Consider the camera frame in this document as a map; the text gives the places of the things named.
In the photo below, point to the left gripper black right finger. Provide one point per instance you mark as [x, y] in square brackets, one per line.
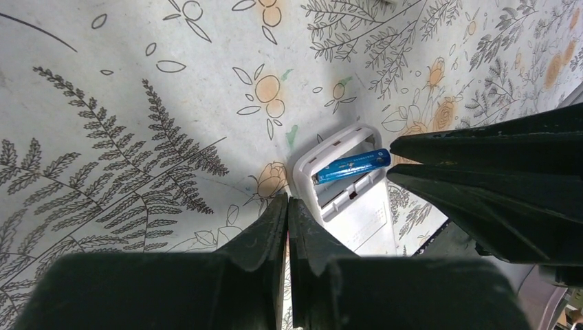
[334, 288]

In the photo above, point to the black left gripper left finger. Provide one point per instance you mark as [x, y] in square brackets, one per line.
[237, 286]

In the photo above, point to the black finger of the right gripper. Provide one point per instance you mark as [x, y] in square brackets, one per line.
[550, 138]
[518, 217]

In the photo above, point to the blue AAA battery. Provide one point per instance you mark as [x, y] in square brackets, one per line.
[353, 165]

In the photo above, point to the floral patterned table mat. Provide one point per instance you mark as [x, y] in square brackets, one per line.
[170, 126]

